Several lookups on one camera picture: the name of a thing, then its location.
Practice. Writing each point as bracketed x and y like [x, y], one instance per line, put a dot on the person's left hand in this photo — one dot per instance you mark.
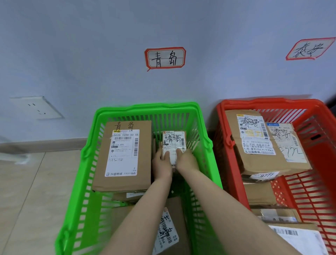
[161, 170]

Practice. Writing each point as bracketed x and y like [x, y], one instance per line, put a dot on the person's right hand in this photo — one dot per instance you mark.
[187, 164]

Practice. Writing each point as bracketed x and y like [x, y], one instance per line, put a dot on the narrow taped parcel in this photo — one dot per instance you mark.
[173, 139]

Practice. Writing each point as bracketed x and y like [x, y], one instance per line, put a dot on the yellow-taped cardboard box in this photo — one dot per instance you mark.
[181, 210]

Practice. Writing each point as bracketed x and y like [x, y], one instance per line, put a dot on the clear-taped cardboard box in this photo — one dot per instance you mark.
[120, 196]

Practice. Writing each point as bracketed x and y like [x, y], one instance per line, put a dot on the tall parcel with 9777 sticker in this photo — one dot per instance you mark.
[232, 126]

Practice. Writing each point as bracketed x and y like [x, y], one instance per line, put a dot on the green plastic basket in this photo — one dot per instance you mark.
[147, 107]

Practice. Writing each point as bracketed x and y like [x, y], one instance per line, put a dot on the long narrow cardboard box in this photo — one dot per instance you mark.
[258, 194]

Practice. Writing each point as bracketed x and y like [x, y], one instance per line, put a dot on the red plastic basket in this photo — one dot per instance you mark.
[267, 103]

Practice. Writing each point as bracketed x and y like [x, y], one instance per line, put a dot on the parcel with red white tape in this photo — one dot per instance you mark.
[288, 213]

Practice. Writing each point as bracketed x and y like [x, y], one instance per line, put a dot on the small parcel marked 8772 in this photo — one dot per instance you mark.
[302, 164]

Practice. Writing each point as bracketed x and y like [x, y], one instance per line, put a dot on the small labelled cardboard parcel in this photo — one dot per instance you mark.
[302, 241]

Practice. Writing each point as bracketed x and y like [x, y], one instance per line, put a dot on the person's left forearm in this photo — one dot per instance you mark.
[139, 220]

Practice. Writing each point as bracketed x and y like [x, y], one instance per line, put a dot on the person's right forearm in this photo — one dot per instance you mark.
[236, 218]

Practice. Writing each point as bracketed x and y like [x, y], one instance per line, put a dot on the grey skirting board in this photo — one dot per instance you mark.
[39, 145]

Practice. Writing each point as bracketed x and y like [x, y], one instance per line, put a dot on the red-framed wall label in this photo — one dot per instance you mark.
[165, 58]
[308, 49]

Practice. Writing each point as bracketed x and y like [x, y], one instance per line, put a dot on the white wall socket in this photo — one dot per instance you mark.
[36, 107]

